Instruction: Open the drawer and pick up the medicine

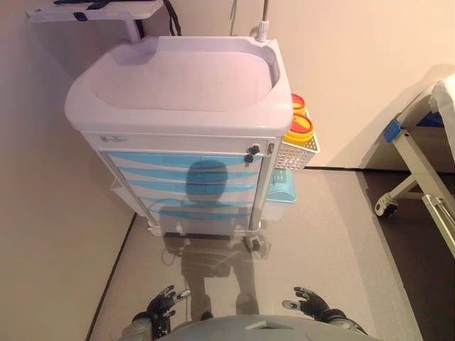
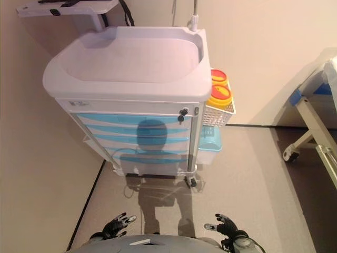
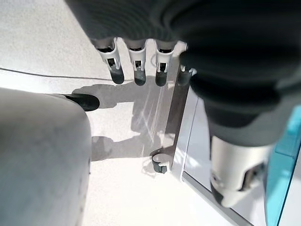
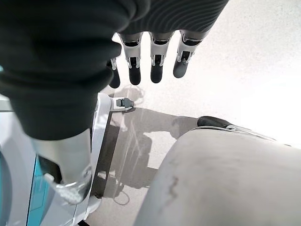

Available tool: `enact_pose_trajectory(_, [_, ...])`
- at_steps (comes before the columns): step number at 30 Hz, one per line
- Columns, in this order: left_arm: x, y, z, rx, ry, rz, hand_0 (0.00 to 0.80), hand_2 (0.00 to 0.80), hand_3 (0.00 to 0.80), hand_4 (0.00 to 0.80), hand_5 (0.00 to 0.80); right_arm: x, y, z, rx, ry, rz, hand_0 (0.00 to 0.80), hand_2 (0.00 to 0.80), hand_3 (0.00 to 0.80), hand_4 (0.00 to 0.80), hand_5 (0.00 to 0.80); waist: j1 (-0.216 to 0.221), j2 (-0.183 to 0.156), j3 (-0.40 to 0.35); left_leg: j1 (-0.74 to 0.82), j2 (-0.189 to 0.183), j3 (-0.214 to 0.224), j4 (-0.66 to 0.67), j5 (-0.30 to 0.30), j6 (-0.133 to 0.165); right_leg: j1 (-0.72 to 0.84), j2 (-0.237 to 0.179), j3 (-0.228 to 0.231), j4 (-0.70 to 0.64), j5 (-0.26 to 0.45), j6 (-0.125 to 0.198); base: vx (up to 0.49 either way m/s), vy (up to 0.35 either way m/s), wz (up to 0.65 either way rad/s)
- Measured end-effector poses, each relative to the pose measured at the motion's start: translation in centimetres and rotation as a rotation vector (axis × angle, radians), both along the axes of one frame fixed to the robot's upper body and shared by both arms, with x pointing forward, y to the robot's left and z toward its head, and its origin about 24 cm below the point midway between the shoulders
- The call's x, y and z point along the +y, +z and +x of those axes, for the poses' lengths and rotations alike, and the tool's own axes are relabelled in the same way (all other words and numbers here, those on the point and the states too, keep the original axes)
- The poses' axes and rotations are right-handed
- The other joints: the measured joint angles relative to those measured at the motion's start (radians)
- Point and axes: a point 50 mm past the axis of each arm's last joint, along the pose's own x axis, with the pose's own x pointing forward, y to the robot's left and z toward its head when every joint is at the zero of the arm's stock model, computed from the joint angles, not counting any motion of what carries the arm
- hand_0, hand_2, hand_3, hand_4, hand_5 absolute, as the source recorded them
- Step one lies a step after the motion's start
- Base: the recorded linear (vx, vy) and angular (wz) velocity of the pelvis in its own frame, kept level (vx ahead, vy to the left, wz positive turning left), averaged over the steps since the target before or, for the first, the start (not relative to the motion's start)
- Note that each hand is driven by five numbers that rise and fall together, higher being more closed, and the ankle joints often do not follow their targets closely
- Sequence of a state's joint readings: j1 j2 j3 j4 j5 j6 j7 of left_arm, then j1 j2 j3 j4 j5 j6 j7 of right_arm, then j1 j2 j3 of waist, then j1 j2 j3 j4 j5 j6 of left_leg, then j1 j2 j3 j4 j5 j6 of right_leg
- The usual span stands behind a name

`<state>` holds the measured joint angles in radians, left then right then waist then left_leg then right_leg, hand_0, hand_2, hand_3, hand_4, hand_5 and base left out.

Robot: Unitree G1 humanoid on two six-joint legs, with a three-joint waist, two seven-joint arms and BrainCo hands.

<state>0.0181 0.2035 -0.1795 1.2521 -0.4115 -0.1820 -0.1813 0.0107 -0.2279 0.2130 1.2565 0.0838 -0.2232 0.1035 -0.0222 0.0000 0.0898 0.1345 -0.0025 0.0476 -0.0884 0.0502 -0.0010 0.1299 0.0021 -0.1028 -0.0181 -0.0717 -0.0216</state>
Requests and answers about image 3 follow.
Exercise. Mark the left robot hand dark palm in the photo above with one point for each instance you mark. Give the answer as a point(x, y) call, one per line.
point(211, 47)

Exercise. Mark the grey cabinet caster wheel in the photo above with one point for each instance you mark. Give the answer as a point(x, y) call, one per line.
point(160, 163)

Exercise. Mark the black robot foot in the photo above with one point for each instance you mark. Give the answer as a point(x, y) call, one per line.
point(84, 100)

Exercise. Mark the teal translucent plastic box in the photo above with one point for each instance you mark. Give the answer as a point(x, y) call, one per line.
point(283, 169)

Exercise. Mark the grey robot leg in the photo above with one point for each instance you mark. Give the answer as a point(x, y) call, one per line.
point(40, 160)

